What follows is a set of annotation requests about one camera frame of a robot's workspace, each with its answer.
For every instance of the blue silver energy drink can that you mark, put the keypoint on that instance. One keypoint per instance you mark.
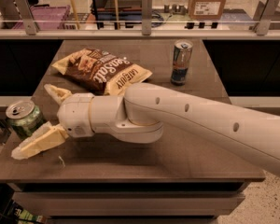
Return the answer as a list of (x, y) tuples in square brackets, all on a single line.
[(182, 54)]

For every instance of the dark blue storage bin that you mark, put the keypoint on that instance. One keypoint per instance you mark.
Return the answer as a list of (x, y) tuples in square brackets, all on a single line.
[(127, 10)]

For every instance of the glass railing with metal posts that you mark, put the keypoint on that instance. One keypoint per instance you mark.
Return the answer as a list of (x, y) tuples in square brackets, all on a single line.
[(161, 19)]

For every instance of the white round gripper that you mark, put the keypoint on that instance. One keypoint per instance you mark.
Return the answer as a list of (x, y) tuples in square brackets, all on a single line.
[(75, 114)]

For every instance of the cardboard box with label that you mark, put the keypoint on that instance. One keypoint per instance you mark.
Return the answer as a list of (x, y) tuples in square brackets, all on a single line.
[(206, 9)]

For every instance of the green soda can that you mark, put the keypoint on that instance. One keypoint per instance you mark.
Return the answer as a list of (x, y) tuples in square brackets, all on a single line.
[(24, 117)]

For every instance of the purple plastic crate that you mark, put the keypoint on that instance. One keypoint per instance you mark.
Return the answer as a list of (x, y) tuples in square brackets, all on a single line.
[(49, 18)]

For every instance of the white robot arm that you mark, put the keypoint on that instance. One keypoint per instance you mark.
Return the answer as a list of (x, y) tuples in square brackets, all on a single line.
[(139, 114)]

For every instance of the brown sea salt chip bag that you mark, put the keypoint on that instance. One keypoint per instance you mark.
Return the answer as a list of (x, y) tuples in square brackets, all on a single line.
[(101, 72)]

